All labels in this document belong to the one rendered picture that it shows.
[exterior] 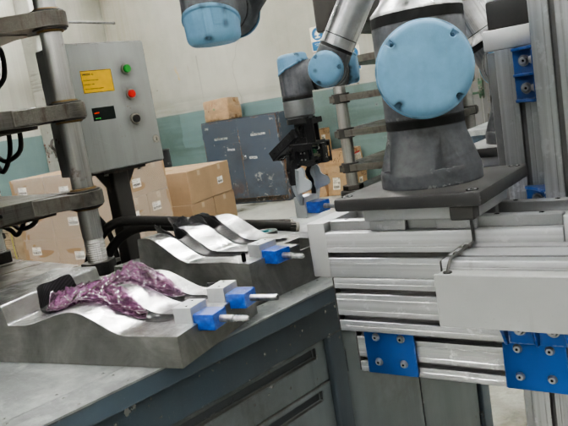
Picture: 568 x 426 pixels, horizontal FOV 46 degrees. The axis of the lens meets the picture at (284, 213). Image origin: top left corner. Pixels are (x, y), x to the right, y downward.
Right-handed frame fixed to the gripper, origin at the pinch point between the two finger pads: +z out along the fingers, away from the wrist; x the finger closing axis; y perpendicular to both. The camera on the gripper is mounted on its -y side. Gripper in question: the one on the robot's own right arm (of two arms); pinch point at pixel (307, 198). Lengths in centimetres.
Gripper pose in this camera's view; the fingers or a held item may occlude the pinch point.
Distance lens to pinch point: 167.9
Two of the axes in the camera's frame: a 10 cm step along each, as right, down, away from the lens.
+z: 1.6, 9.7, 1.6
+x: 6.7, -2.3, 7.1
